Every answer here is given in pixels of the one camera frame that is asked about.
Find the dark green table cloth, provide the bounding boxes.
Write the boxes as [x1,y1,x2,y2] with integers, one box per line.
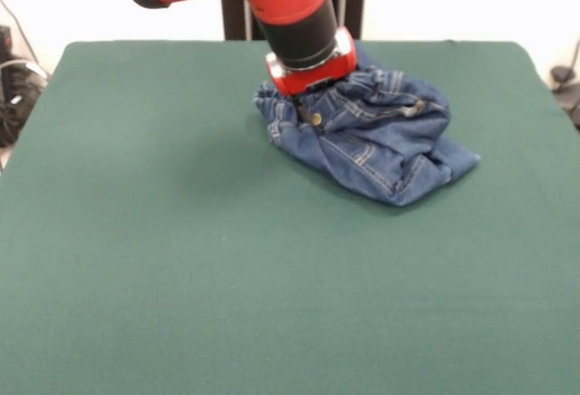
[0,40,580,395]

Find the blue denim jeans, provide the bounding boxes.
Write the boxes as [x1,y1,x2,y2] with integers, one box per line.
[252,43,481,208]

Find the thin grey cable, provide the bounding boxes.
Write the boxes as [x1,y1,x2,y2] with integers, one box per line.
[0,0,46,74]

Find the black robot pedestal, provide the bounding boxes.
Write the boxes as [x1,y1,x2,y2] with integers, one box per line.
[220,0,376,42]

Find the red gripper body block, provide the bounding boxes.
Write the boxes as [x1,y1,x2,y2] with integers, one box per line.
[266,26,358,96]

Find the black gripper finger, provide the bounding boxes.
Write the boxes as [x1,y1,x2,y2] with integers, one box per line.
[291,93,313,123]

